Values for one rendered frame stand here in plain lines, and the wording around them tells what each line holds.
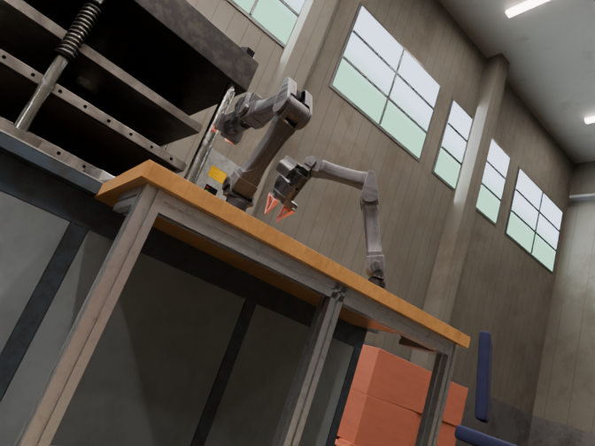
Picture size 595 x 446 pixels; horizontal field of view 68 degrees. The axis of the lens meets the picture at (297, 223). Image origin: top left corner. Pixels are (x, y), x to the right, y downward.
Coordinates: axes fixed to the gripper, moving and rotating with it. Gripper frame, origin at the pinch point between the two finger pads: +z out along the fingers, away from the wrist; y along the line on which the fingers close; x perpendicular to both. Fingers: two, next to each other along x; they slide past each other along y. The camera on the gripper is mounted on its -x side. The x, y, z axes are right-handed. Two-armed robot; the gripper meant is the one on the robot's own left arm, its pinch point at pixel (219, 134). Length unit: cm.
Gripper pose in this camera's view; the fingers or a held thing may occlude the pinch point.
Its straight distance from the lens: 167.7
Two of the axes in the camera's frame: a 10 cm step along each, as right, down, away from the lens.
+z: -6.0, 0.7, 8.0
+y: -7.4, -4.3, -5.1
